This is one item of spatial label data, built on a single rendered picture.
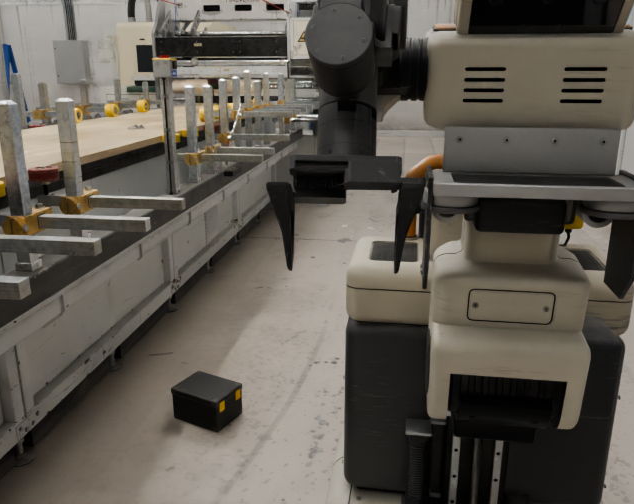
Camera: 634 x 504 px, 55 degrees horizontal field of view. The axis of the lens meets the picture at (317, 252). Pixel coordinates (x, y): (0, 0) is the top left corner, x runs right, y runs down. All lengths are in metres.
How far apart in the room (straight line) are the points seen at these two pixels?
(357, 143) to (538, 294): 0.45
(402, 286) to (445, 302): 0.27
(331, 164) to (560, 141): 0.39
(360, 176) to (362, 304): 0.68
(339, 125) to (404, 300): 0.67
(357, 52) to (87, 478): 1.73
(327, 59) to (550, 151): 0.42
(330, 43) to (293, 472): 1.59
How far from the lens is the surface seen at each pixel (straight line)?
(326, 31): 0.53
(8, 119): 1.59
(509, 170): 0.85
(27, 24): 13.82
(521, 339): 0.93
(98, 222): 1.57
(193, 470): 2.01
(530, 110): 0.87
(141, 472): 2.04
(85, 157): 2.22
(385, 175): 0.54
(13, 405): 2.06
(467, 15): 0.84
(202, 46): 5.66
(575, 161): 0.87
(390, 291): 1.19
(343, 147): 0.56
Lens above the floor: 1.17
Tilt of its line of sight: 17 degrees down
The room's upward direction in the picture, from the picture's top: straight up
